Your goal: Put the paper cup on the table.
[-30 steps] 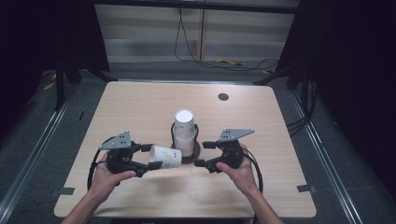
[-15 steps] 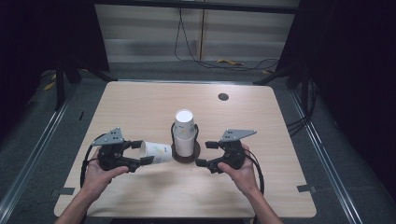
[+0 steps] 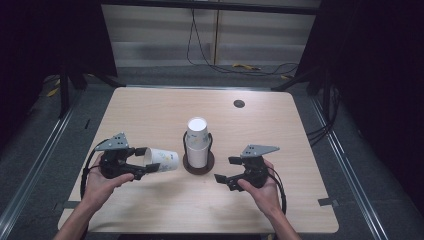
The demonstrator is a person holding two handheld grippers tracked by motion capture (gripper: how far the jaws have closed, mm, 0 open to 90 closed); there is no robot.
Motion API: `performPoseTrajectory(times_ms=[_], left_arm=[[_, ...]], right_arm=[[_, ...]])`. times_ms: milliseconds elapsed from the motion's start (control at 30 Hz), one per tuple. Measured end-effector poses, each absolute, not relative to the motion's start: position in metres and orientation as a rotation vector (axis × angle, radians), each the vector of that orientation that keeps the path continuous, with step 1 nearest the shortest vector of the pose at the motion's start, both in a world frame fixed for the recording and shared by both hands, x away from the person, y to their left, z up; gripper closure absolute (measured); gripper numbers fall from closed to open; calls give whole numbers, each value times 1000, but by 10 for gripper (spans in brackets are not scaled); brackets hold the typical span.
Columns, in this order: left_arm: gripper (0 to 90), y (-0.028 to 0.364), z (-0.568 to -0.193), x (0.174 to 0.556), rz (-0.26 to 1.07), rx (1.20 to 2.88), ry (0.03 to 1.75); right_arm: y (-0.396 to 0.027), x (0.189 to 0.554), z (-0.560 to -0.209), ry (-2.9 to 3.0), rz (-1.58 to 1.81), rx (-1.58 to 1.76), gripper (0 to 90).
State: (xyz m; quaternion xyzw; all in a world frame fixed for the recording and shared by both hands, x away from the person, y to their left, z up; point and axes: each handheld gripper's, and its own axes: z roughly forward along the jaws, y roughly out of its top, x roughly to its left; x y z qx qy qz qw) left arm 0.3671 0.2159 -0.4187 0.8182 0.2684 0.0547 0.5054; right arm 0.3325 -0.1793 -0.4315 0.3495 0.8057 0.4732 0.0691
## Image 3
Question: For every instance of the person's right hand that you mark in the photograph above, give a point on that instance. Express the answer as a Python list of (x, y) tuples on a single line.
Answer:
[(263, 196)]

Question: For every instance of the person's left hand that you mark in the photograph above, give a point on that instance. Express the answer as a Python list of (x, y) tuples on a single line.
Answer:
[(96, 190)]

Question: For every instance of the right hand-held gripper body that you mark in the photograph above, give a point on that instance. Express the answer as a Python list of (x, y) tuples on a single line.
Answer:
[(255, 170)]

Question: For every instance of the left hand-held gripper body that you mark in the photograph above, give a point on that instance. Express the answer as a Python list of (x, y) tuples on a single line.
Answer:
[(115, 163)]

